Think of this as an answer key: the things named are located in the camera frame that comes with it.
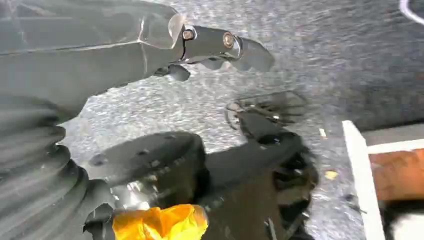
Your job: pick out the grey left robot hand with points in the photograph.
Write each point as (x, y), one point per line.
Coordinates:
(82, 59)

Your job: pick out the ribbed grey left robot arm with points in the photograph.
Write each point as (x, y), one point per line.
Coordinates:
(33, 182)

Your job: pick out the black robot leg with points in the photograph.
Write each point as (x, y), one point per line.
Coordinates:
(251, 185)

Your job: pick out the white paper scrap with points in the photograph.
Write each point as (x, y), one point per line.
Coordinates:
(322, 132)

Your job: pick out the yellow paper scrap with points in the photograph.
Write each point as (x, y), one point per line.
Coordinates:
(331, 175)

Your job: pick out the white desk crossbar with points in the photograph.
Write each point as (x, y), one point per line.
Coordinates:
(397, 145)

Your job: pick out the brown cardboard box under desk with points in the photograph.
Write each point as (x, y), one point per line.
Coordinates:
(397, 175)

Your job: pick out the white plastic bag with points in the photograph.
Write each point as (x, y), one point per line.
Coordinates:
(409, 228)

